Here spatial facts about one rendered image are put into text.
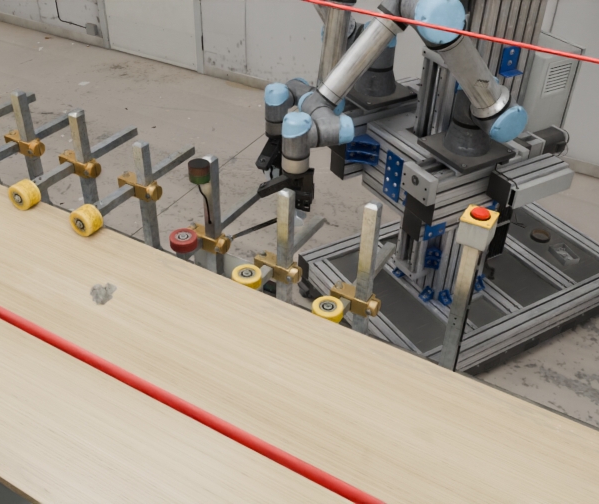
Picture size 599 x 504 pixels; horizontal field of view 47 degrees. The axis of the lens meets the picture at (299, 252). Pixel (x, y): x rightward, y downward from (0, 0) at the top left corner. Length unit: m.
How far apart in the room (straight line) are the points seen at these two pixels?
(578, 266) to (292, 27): 2.53
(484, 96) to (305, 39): 2.92
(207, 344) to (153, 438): 0.29
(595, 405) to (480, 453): 1.52
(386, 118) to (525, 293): 0.99
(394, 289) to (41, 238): 1.49
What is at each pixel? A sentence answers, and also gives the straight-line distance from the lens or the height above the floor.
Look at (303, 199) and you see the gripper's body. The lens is 1.91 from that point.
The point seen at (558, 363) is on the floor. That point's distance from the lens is 3.13.
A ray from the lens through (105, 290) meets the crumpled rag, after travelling 1.87.
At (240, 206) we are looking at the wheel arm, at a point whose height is 0.86.
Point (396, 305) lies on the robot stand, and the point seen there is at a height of 0.21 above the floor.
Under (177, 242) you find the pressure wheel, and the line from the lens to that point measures 2.01.
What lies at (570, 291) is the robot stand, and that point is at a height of 0.22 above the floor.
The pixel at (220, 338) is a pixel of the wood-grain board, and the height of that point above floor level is 0.90.
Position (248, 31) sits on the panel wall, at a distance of 5.05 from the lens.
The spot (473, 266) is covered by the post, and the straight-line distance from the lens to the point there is 1.68.
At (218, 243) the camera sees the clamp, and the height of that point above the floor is 0.86.
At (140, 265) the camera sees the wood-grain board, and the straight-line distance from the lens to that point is 1.95.
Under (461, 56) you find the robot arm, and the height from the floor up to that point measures 1.42.
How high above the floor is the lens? 2.09
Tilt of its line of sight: 37 degrees down
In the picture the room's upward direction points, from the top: 2 degrees clockwise
